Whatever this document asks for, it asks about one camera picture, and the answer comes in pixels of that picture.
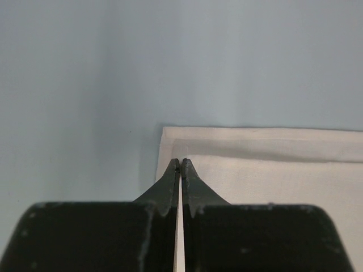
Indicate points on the white cloth napkin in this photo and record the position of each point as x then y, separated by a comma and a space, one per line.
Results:
316, 167

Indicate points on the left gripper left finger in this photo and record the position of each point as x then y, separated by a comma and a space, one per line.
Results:
99, 236

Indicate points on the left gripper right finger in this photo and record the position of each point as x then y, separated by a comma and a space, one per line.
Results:
219, 236

